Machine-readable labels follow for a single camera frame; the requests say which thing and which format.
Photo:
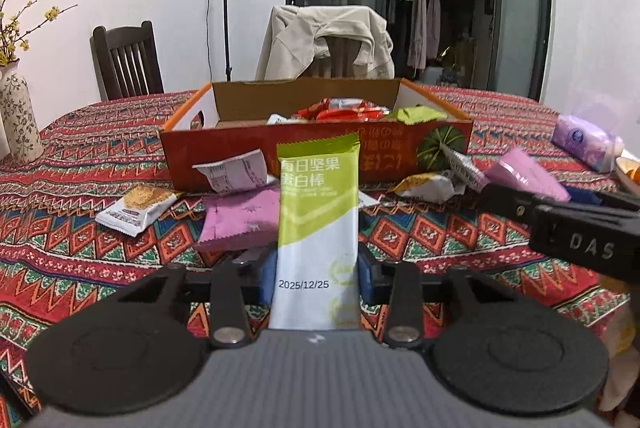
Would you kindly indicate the red orange snack bag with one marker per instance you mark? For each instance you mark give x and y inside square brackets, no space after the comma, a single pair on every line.
[337,109]

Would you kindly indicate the floral ceramic vase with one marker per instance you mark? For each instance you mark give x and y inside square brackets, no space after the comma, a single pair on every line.
[18,117]

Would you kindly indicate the beige jacket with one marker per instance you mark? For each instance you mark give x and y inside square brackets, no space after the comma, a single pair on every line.
[295,35]

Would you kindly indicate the bowl with orange fruit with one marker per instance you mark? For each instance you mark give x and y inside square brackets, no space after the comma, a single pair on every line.
[627,171]

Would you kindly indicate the white yellow cracker packet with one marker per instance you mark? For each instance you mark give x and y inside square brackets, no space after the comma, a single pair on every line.
[137,209]
[434,187]

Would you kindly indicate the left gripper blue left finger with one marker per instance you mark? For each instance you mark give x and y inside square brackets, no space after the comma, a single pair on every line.
[267,277]

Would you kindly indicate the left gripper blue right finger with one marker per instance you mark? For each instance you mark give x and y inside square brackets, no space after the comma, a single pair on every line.
[365,264]

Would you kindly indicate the green snack packet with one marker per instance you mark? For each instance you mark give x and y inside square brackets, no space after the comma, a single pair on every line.
[413,115]

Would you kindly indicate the dark wooden chair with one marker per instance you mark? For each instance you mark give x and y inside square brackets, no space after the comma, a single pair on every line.
[127,61]

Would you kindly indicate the purple tissue pack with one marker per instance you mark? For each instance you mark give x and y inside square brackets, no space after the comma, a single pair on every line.
[595,147]

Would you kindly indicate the chair with beige jacket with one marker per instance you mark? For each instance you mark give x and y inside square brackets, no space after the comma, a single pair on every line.
[339,62]

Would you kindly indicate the green white protein bar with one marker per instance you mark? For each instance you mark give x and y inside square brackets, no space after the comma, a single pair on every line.
[317,275]

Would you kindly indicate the pink snack packet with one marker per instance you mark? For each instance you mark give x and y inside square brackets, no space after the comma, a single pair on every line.
[240,221]
[519,171]

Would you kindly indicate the yellow flower branches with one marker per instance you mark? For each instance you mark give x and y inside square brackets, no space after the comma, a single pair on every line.
[15,38]

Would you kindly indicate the patterned red tablecloth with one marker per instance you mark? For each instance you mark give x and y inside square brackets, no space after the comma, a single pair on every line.
[97,212]

